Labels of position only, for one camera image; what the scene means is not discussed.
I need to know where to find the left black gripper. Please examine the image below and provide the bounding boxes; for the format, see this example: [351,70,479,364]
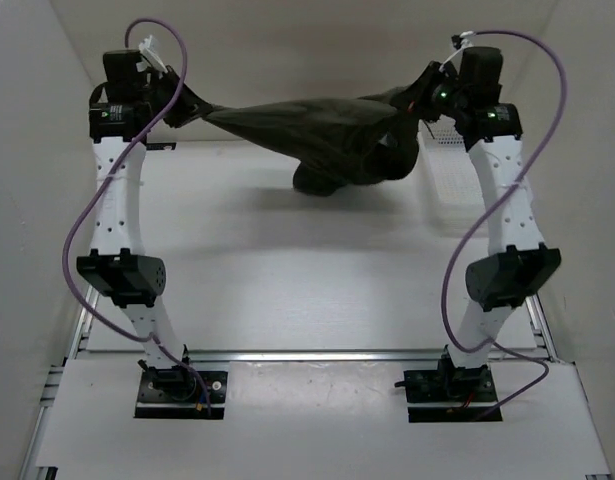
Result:
[140,66,216,130]

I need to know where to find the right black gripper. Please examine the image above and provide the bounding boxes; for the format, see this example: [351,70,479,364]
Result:
[390,62,468,124]

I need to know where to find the olive green shorts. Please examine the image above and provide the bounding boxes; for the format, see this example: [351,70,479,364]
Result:
[202,87,420,197]

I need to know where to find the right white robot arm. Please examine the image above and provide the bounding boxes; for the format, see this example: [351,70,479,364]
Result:
[397,46,561,400]

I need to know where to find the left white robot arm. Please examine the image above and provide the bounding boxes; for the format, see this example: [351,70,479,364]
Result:
[76,47,209,409]

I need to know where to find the white perforated plastic basket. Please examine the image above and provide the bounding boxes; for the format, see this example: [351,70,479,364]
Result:
[419,118,483,210]

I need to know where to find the aluminium frame rail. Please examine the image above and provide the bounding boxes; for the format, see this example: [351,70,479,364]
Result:
[75,347,549,363]

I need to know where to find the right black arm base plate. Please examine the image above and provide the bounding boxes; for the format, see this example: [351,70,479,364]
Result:
[394,367,503,424]

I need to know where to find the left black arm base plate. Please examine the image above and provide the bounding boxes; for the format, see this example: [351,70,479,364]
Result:
[134,370,228,420]

